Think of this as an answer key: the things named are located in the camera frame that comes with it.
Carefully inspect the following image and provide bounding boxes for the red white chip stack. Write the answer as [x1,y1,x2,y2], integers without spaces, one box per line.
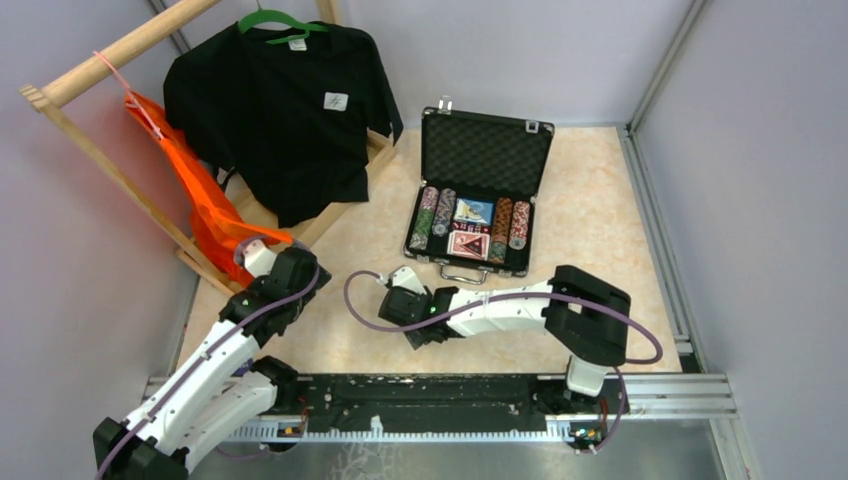
[508,201,531,250]

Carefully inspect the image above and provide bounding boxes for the red playing card deck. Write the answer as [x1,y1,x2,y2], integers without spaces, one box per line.
[447,230,490,261]

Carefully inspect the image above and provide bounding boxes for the orange black chip stack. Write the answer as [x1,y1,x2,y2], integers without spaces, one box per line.
[488,197,513,264]

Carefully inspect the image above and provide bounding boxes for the green clothes hanger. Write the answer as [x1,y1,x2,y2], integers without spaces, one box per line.
[237,7,329,44]

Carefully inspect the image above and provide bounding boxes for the green grey chip stack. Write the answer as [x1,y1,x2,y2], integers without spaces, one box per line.
[408,186,439,249]

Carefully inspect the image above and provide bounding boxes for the red black triangle marker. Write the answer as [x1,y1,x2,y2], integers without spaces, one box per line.
[458,235,489,261]

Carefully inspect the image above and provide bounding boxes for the purple blue chip stack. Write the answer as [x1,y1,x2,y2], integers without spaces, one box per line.
[431,188,456,236]

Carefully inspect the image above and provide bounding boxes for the black aluminium poker case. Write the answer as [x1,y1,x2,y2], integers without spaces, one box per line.
[402,98,555,279]

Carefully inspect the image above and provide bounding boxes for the black t-shirt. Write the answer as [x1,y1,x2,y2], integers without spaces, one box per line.
[163,22,403,227]

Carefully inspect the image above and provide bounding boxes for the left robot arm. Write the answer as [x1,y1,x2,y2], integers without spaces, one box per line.
[93,240,331,479]

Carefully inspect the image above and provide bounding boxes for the wooden clothes rack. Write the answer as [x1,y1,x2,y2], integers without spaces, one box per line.
[19,0,399,296]

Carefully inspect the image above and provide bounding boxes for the blue playing card box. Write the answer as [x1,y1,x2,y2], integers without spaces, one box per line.
[453,198,495,226]

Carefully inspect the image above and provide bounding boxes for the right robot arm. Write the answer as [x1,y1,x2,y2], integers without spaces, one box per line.
[378,265,631,412]

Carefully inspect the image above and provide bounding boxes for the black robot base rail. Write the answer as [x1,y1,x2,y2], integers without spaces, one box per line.
[236,372,631,435]

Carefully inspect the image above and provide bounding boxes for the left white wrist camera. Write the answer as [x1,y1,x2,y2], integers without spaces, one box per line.
[240,240,277,277]

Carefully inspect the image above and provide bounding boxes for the clear round button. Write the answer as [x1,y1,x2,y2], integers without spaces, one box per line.
[457,201,493,225]

